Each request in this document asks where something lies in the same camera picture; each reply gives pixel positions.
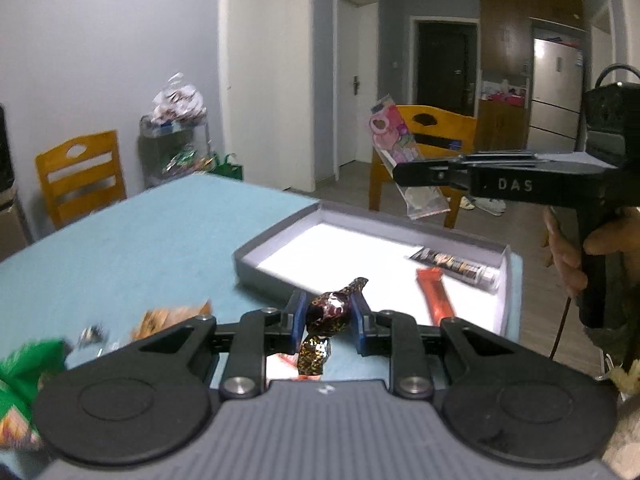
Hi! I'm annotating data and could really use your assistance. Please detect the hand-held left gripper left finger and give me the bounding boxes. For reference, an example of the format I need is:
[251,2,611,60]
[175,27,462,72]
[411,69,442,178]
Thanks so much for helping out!
[131,290,309,400]

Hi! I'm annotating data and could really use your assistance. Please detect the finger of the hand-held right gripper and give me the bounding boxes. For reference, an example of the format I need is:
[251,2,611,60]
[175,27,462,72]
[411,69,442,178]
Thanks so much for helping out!
[392,154,474,194]

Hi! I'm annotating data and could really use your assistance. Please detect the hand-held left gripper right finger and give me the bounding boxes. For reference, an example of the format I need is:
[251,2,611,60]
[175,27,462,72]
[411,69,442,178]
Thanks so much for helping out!
[350,291,521,402]

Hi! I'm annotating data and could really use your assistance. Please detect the dark brown candy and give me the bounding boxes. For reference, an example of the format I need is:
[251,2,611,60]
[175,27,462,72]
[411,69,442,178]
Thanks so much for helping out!
[298,276,371,379]

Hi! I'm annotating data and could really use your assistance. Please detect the clear bag with pink bear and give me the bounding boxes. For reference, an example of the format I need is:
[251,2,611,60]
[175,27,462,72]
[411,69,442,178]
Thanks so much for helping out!
[369,94,451,221]

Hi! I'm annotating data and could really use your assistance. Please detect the grey shallow cardboard box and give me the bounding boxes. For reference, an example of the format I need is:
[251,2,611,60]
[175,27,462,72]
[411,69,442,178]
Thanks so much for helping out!
[233,200,514,339]

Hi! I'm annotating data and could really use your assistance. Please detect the clear plastic bag of snacks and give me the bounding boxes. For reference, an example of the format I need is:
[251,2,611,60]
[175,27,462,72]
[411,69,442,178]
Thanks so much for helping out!
[149,72,208,127]

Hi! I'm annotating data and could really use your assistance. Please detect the person's right hand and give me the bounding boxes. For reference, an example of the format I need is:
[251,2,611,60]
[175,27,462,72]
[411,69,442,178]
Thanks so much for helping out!
[542,207,640,297]

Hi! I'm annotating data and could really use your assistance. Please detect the pair of white shoes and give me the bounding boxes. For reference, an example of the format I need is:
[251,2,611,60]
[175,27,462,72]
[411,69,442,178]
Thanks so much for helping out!
[459,196,507,217]

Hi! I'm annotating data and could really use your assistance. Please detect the wooden chair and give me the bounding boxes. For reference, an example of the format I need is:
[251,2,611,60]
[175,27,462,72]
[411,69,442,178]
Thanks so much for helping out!
[369,105,477,229]
[34,130,128,231]

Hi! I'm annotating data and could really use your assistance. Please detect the orange snack bar packet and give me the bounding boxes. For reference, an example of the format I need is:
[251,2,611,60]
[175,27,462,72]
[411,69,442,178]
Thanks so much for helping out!
[417,267,459,327]

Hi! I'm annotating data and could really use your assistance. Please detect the black patterned snack stick packet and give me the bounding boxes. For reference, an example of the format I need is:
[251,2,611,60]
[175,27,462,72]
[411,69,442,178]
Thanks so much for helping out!
[406,247,502,294]

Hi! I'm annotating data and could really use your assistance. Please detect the silver refrigerator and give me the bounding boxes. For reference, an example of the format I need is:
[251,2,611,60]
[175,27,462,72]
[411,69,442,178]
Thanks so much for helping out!
[527,37,586,154]

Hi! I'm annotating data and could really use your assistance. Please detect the dark entrance door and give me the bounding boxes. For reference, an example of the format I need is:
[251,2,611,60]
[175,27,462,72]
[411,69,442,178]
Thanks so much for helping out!
[416,20,479,117]

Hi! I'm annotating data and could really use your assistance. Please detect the white door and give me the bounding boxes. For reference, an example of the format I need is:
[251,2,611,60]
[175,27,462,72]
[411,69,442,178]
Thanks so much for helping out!
[338,0,379,167]

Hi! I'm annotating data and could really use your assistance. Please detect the orange brown snack packet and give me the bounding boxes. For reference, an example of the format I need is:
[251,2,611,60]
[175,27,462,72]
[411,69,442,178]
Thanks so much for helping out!
[130,299,214,345]

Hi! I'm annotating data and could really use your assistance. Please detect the brown wooden cabinet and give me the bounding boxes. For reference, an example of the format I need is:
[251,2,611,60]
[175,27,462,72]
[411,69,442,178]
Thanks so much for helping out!
[474,0,587,152]

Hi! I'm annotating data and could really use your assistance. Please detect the green shopping bag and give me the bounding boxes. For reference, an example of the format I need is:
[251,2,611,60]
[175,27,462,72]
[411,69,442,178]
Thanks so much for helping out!
[209,154,245,182]

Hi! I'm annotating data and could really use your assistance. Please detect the green packets in rack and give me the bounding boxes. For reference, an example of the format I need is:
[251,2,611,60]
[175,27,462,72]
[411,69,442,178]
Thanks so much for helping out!
[165,144,217,173]

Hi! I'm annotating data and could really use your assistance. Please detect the silver wrapped candy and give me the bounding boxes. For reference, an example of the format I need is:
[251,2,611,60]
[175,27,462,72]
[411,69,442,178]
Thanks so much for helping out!
[76,324,110,350]

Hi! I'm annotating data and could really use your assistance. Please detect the metal storage rack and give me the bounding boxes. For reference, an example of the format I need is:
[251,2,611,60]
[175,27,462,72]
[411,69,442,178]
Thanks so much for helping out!
[139,114,217,190]

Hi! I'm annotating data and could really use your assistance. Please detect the green snack packet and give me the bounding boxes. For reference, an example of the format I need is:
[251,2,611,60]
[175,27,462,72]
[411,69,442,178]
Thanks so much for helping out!
[0,339,70,452]

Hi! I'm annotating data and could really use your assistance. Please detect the black water dispenser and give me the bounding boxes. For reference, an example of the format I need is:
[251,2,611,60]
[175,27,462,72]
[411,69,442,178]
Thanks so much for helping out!
[0,104,32,262]

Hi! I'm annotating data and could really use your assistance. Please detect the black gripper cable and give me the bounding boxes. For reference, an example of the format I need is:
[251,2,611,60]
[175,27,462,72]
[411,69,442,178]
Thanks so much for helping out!
[549,294,572,361]

